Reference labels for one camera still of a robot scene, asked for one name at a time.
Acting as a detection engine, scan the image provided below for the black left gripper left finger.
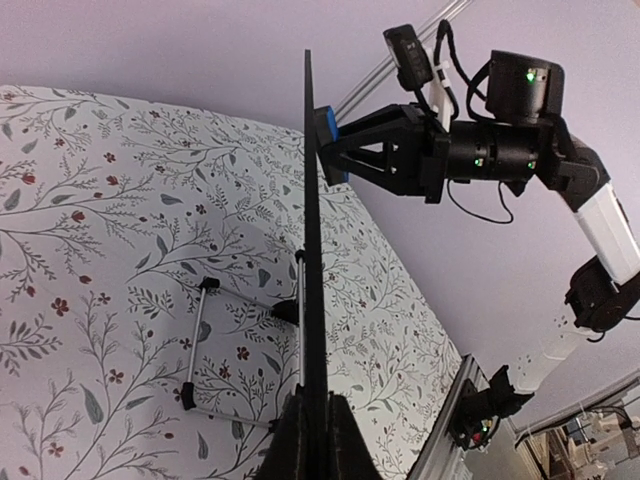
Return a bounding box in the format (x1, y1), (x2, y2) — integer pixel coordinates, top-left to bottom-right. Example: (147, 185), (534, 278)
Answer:
(255, 393), (305, 480)

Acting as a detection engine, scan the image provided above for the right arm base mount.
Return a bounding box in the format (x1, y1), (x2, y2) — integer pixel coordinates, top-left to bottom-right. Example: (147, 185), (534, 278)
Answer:
(449, 365), (534, 451)

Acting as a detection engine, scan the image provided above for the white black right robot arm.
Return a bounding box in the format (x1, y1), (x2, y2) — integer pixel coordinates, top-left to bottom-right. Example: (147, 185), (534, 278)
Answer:
(313, 50), (639, 343)

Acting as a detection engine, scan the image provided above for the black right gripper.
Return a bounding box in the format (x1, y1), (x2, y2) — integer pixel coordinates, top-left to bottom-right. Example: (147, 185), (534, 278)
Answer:
(319, 102), (571, 205)

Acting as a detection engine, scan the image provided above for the metal wire whiteboard stand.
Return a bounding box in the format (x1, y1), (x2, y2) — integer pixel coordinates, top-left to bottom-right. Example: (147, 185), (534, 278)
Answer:
(180, 249), (306, 433)

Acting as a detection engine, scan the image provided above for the right aluminium corner post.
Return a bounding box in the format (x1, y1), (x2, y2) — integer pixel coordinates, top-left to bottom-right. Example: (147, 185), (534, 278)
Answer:
(333, 0), (474, 125)

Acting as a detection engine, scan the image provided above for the floral patterned table mat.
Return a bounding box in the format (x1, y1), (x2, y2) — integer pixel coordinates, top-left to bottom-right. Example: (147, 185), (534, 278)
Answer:
(0, 83), (464, 480)

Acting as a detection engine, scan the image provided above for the blue whiteboard eraser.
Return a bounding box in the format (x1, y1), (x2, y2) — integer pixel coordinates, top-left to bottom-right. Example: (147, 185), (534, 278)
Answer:
(314, 106), (349, 186)

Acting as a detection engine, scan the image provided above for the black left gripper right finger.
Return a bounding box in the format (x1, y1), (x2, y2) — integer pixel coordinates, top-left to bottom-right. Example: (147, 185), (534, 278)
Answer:
(328, 393), (381, 480)

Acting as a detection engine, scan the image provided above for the white whiteboard black frame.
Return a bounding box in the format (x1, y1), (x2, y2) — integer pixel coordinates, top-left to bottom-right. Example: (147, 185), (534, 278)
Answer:
(304, 49), (328, 479)

